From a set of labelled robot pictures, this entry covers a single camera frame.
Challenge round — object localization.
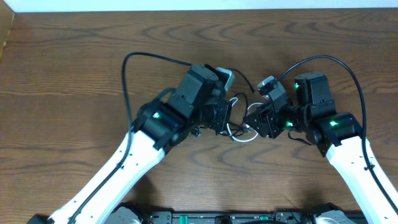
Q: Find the white USB cable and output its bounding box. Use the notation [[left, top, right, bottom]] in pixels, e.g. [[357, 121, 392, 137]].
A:
[[226, 96, 265, 143]]

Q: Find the black USB cable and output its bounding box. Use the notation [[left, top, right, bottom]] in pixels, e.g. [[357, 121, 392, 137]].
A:
[[217, 67, 257, 141]]

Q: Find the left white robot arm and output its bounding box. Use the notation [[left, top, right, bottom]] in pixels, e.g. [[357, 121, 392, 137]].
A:
[[29, 65, 235, 223]]

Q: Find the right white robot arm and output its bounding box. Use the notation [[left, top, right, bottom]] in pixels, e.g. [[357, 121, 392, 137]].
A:
[[244, 72, 397, 223]]

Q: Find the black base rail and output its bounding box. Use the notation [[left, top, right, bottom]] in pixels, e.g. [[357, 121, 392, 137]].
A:
[[105, 202, 364, 224]]

